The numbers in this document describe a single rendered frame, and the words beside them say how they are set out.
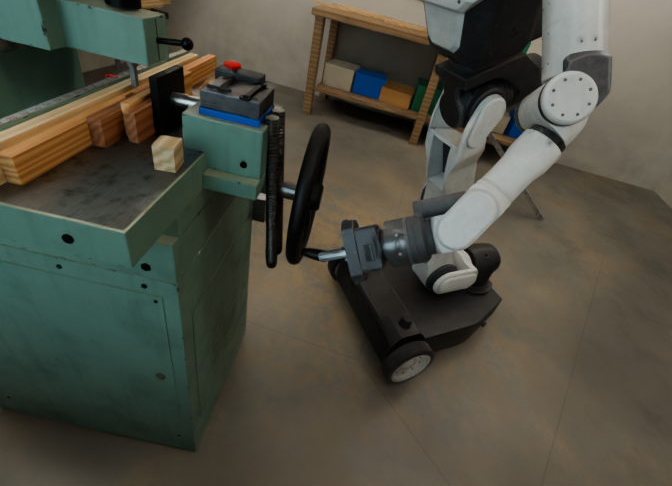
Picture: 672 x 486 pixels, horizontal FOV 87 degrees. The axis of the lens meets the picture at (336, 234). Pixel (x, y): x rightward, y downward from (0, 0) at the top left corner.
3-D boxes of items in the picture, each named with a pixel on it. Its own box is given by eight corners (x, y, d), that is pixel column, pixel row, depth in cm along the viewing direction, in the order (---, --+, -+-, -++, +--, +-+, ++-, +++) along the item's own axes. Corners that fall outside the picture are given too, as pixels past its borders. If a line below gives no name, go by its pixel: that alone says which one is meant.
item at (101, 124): (106, 148, 55) (100, 120, 53) (92, 145, 55) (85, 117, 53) (177, 104, 73) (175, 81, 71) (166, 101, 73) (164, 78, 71)
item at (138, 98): (134, 138, 59) (128, 104, 56) (126, 136, 59) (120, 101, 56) (193, 99, 77) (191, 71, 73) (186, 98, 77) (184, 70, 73)
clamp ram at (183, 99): (196, 140, 62) (194, 87, 56) (154, 130, 62) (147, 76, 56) (216, 122, 69) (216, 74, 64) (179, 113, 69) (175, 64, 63)
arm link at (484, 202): (455, 257, 67) (509, 203, 64) (456, 259, 58) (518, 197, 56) (429, 233, 68) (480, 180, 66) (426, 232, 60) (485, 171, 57)
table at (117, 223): (204, 288, 45) (203, 253, 42) (-33, 233, 45) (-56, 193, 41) (301, 123, 94) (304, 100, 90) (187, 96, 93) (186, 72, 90)
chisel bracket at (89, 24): (150, 76, 59) (143, 18, 54) (66, 56, 59) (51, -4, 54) (172, 67, 65) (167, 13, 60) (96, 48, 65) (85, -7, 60)
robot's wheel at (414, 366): (370, 367, 126) (394, 376, 141) (376, 380, 123) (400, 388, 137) (415, 334, 123) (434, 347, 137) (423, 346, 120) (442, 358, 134)
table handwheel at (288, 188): (338, 106, 58) (336, 142, 87) (217, 77, 57) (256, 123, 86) (298, 279, 59) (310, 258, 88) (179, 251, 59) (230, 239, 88)
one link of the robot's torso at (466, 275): (442, 259, 164) (453, 237, 156) (470, 291, 150) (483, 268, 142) (405, 265, 155) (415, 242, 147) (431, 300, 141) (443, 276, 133)
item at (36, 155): (22, 186, 45) (11, 157, 42) (7, 182, 45) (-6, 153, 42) (216, 72, 94) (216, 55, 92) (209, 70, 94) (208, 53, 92)
